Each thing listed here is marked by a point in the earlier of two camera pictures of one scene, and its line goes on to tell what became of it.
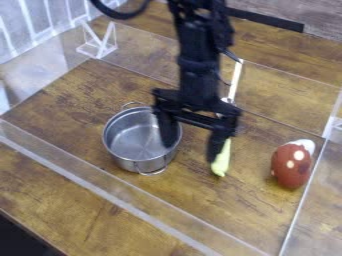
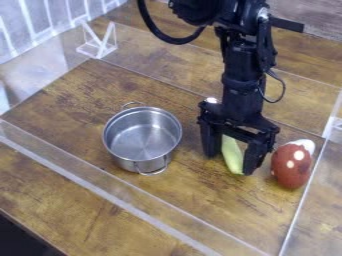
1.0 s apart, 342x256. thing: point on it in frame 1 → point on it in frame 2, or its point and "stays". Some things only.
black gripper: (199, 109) → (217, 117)
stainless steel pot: (134, 140) stays
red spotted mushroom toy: (292, 162) stays
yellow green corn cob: (223, 160) → (235, 149)
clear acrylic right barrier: (316, 235) stays
